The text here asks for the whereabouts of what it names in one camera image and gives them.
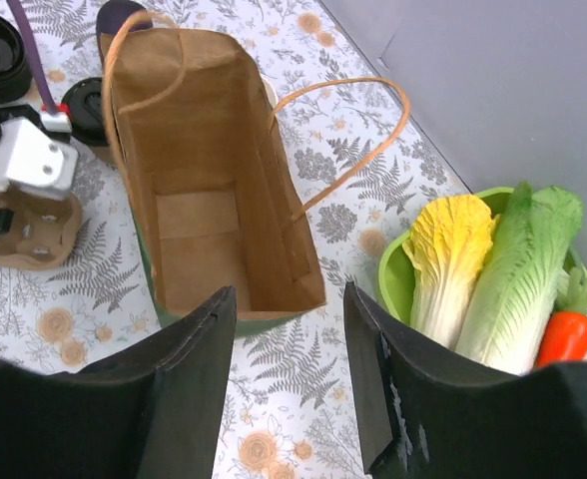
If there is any black coffee cup lid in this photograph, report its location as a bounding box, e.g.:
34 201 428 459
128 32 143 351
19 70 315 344
62 77 108 147

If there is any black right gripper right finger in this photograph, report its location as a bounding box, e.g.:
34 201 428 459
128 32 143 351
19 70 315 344
343 284 587 478

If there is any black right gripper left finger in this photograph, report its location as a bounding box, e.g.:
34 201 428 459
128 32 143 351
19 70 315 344
0 286 237 478

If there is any orange carrot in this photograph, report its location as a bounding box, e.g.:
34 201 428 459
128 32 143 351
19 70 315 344
535 311 587 368

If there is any brown and green paper bag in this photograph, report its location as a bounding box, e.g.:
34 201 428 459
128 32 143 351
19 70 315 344
102 11 326 322

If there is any stack of paper cups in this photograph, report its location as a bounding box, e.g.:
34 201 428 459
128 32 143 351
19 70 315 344
262 77 279 108

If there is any green napa cabbage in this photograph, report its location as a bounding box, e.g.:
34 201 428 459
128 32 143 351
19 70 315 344
454 182 583 375

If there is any floral patterned table mat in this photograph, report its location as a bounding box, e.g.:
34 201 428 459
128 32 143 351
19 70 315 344
0 1 462 478

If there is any yellow napa cabbage leaf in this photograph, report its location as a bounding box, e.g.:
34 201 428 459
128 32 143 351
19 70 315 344
402 195 496 349

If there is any green plastic vegetable tray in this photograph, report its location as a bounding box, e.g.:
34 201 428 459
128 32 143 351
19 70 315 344
376 186 587 325

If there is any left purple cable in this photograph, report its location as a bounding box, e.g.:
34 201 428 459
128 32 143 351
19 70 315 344
6 0 60 116

